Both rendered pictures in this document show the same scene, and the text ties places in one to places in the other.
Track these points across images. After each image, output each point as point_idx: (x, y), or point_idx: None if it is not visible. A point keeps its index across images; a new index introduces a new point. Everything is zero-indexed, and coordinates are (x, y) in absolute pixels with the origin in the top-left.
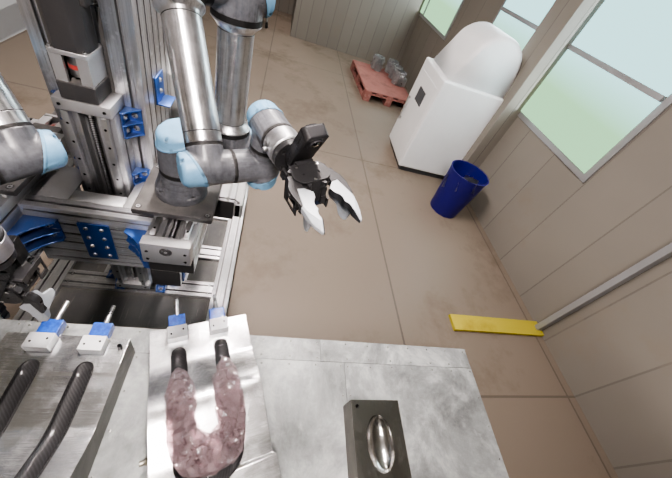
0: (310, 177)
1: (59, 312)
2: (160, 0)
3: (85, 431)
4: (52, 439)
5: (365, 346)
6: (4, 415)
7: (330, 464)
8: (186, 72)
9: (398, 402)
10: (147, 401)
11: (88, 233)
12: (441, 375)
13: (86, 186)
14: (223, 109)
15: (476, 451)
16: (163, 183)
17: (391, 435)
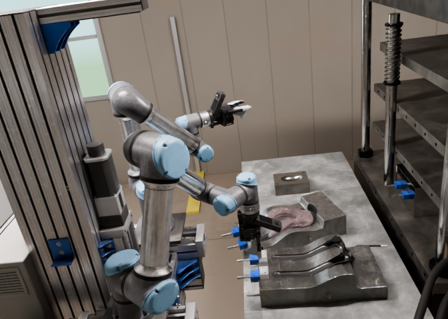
0: (228, 107)
1: (245, 275)
2: (153, 111)
3: (302, 248)
4: (307, 256)
5: None
6: (299, 274)
7: (300, 197)
8: (177, 125)
9: (271, 181)
10: (287, 234)
11: (175, 300)
12: (257, 169)
13: None
14: None
15: (289, 162)
16: None
17: (287, 175)
